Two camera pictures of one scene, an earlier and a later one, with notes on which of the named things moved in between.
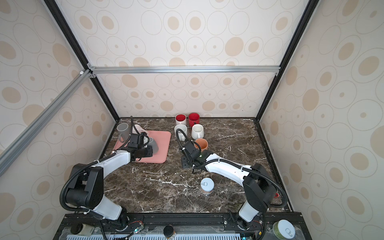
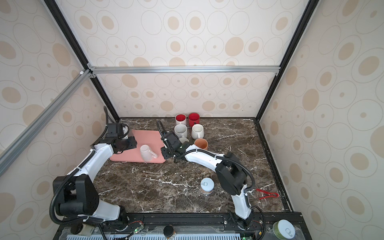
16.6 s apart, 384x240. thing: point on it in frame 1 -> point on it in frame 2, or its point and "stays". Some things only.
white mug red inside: (180, 119) stays
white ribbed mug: (197, 131) stays
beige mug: (203, 144) stays
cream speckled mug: (181, 136) stays
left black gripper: (150, 151) -> (134, 143)
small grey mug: (153, 143) -> (183, 139)
